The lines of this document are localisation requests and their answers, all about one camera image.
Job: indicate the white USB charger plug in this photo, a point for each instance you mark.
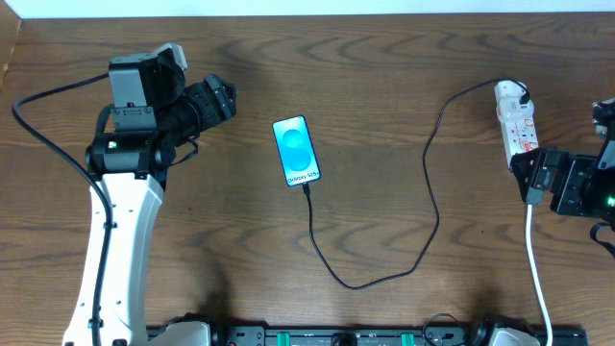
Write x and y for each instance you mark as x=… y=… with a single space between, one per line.
x=511 y=95

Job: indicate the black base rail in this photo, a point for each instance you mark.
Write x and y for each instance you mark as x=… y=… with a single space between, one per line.
x=441 y=329

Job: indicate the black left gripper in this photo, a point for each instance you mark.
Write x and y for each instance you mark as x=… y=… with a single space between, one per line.
x=219 y=97

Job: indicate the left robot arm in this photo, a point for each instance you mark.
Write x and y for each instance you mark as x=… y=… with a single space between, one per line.
x=135 y=141

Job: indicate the brown cardboard panel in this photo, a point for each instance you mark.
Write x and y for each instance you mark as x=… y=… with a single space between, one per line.
x=10 y=25

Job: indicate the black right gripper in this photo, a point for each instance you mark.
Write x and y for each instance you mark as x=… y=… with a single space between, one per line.
x=538 y=175

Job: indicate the blue Galaxy smartphone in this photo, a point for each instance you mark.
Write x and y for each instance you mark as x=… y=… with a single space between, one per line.
x=298 y=159

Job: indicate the white power strip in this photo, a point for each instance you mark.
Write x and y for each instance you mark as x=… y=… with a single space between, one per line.
x=518 y=129

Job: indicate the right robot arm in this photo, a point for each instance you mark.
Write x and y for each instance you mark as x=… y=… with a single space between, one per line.
x=603 y=119

